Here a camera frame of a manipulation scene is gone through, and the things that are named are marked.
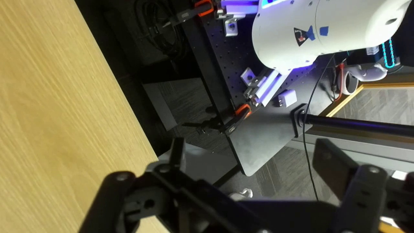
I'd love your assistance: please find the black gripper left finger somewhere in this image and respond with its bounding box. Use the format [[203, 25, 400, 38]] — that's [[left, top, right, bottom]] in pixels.
[[79, 137, 242, 233]]

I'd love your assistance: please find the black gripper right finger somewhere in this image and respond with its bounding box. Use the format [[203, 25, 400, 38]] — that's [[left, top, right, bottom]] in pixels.
[[312, 139, 414, 233]]

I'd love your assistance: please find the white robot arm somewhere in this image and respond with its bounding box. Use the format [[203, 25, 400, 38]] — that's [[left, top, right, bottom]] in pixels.
[[75, 0, 413, 233]]

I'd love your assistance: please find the black tripod pole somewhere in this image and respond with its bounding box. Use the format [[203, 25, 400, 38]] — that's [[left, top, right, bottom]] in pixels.
[[290, 104, 414, 137]]

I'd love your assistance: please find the black hanging cable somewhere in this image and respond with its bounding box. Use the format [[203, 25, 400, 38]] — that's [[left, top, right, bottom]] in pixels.
[[301, 53, 338, 202]]

